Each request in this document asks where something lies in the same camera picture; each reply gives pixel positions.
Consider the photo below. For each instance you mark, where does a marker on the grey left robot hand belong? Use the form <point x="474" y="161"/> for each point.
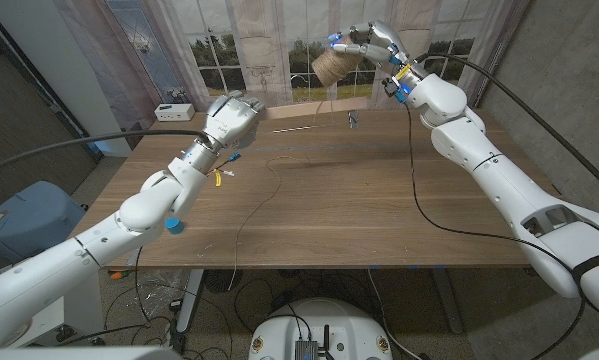
<point x="231" y="120"/>

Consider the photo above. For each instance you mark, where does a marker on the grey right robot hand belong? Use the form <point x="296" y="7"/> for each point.
<point x="384" y="42"/>

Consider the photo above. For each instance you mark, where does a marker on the jute twine spool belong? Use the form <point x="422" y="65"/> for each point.
<point x="331" y="67"/>

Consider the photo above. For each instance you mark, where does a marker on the wooden stick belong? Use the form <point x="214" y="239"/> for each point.
<point x="309" y="109"/>

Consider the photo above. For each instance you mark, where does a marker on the jute twine strand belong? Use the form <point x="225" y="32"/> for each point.
<point x="274" y="192"/>

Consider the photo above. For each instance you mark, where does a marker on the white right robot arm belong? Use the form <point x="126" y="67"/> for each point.
<point x="504" y="170"/>

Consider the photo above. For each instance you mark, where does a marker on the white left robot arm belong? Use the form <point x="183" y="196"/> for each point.
<point x="104" y="240"/>

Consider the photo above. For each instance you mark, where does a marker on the blue bottle cap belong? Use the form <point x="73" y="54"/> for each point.
<point x="175" y="227"/>

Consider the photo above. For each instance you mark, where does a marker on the white power strip box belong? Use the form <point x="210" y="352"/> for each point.
<point x="174" y="112"/>

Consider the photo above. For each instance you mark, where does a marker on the printed window backdrop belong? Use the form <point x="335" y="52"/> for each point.
<point x="259" y="40"/>

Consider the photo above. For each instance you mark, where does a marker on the black floor fan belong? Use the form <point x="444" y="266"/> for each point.
<point x="222" y="281"/>

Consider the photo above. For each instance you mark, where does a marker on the white table leg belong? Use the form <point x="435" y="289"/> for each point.
<point x="191" y="300"/>

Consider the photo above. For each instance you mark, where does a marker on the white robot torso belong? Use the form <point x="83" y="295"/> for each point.
<point x="324" y="320"/>

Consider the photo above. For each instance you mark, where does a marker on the blue plastic bin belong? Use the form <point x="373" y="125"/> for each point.
<point x="24" y="220"/>

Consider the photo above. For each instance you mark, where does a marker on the small grey electronics box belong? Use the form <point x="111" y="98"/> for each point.
<point x="306" y="350"/>

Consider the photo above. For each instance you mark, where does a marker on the white low platform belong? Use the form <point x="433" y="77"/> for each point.
<point x="81" y="312"/>

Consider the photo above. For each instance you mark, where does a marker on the grey table leg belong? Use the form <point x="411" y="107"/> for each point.
<point x="449" y="305"/>

